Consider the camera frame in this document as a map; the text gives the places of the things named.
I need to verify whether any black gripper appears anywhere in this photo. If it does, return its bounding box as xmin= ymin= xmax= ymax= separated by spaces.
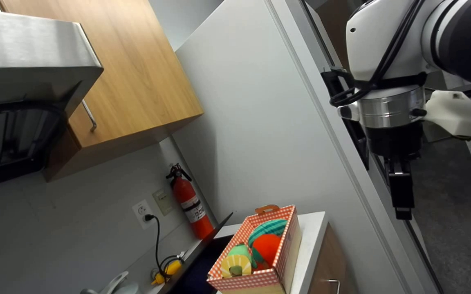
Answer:
xmin=364 ymin=122 xmax=425 ymax=222

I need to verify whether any orange plush toy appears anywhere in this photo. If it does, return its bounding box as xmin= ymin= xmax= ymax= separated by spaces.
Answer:
xmin=250 ymin=233 xmax=284 ymax=269

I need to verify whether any yellow green plush toy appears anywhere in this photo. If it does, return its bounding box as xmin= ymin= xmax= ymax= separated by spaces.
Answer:
xmin=217 ymin=242 xmax=260 ymax=281

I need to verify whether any red checkered cardboard basket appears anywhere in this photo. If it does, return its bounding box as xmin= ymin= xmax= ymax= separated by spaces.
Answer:
xmin=204 ymin=204 xmax=304 ymax=294

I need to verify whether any tall white refrigerator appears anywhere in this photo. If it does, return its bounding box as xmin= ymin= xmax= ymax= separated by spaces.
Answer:
xmin=170 ymin=0 xmax=441 ymax=294

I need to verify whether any black cooktop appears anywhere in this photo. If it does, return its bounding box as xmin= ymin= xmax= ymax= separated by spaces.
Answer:
xmin=160 ymin=210 xmax=235 ymax=294

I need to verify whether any red fire extinguisher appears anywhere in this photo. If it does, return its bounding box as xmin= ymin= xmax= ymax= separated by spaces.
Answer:
xmin=165 ymin=161 xmax=217 ymax=242

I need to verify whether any small yellow object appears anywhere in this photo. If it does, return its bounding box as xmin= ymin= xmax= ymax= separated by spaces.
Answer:
xmin=150 ymin=255 xmax=186 ymax=287

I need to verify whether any wooden upper cabinet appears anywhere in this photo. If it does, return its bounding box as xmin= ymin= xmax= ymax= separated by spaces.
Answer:
xmin=0 ymin=0 xmax=204 ymax=181

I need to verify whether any stainless steel range hood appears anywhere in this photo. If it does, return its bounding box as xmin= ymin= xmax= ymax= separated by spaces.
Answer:
xmin=0 ymin=3 xmax=104 ymax=191

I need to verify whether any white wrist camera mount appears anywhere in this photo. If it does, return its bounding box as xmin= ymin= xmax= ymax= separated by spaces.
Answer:
xmin=420 ymin=88 xmax=471 ymax=142

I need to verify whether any silver drawer handle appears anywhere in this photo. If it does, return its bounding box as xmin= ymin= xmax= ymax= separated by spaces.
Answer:
xmin=320 ymin=277 xmax=341 ymax=294

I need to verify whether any white wall switch plate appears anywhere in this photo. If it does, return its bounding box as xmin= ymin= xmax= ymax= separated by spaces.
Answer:
xmin=152 ymin=186 xmax=176 ymax=217

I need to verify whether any black power cable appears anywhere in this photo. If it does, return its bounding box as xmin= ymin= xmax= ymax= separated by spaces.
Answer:
xmin=145 ymin=212 xmax=184 ymax=279

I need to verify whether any white wall outlet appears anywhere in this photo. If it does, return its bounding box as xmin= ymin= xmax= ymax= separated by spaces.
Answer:
xmin=130 ymin=197 xmax=158 ymax=230

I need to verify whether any silver upper cabinet handle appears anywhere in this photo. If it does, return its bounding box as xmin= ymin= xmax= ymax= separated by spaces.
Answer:
xmin=80 ymin=98 xmax=98 ymax=134

